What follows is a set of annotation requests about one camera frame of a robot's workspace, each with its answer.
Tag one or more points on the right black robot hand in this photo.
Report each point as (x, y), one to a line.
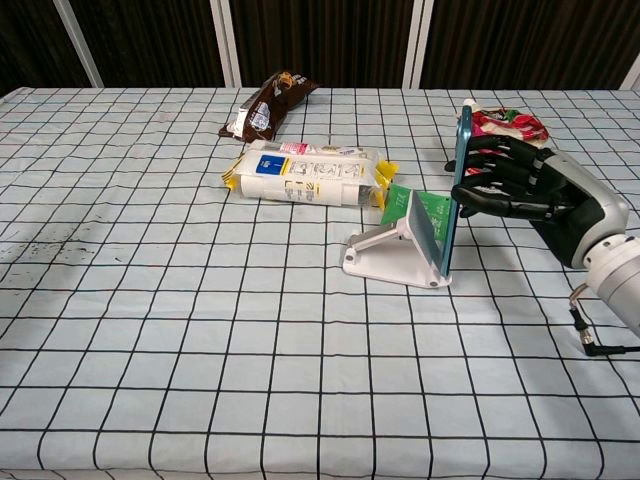
(565, 200)

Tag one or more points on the white black checkered tablecloth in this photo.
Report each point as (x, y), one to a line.
(250, 350)

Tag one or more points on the red spout pouch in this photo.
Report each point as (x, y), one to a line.
(520, 125)

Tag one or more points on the green sachet packet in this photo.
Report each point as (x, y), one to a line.
(395, 202)

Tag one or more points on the white frame post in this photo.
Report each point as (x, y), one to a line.
(632, 80)
(417, 45)
(226, 45)
(80, 45)

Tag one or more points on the white folding phone stand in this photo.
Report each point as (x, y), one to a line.
(390, 260)

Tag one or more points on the white yellow snack package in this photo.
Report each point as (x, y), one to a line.
(300, 175)

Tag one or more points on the black smartphone with blue edge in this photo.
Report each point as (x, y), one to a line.
(456, 200)

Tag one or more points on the brown chocolate snack wrapper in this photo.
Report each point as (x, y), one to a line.
(265, 110)

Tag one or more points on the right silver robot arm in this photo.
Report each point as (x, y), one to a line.
(617, 275)

